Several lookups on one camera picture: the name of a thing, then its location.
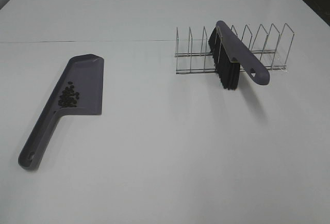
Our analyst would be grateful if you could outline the purple hand brush black bristles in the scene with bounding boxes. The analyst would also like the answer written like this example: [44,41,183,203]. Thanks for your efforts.
[208,21,270,90]

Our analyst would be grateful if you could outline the purple plastic dustpan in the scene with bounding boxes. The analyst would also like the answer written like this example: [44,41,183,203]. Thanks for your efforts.
[18,54,104,171]

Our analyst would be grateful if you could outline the pile of coffee beans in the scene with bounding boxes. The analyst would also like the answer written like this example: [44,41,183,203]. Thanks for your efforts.
[58,81,80,108]

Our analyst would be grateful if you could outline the chrome wire dish rack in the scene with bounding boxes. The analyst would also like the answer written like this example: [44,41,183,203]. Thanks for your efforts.
[174,23,295,74]

